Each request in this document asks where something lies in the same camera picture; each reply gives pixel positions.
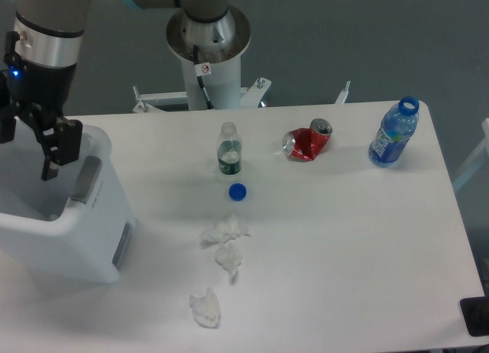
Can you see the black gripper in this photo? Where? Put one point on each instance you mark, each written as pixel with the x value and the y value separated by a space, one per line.
pixel 34 88

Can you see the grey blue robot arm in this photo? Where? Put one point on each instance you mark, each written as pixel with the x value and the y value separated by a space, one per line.
pixel 68 16

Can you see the white trash bin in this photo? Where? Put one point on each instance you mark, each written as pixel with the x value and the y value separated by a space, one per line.
pixel 76 224

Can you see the upper crumpled white paper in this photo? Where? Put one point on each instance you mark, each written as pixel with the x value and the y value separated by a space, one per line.
pixel 229 228

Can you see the crumpled white paper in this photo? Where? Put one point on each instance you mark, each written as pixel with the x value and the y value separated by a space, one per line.
pixel 229 258
pixel 206 309
pixel 229 228

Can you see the middle crumpled white paper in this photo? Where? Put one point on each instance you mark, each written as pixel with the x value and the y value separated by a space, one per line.
pixel 229 258

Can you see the lower crumpled white paper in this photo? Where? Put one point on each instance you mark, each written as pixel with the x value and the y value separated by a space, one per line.
pixel 206 309

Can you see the clear green-label plastic bottle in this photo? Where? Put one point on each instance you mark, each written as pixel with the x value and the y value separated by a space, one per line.
pixel 229 149

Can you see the blue bottle cap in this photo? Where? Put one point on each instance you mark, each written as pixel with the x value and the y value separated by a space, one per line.
pixel 237 192

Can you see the crushed red soda can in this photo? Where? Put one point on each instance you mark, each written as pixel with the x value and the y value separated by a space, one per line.
pixel 306 144

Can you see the blue plastic bottle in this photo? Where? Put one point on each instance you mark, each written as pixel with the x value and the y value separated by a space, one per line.
pixel 397 127

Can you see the black device at edge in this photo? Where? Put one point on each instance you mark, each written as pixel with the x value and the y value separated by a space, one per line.
pixel 475 313

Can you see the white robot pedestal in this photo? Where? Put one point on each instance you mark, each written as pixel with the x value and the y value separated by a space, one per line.
pixel 210 58

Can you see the white frame at right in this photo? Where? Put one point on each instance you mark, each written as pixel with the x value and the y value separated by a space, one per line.
pixel 473 162

